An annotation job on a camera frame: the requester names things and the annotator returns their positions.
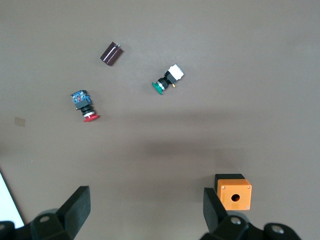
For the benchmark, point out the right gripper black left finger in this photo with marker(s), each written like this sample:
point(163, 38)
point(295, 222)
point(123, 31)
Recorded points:
point(75, 207)

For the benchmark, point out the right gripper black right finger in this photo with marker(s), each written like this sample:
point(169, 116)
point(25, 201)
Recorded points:
point(212, 212)

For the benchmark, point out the red push button switch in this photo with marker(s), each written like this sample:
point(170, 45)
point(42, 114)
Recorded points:
point(85, 105)

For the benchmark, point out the white drawer cabinet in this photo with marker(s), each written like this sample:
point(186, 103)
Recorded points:
point(7, 205)

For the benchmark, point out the orange button enclosure box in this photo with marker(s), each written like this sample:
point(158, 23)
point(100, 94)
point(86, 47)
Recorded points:
point(241, 191)

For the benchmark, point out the green push button switch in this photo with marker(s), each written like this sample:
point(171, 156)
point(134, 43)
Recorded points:
point(166, 80)

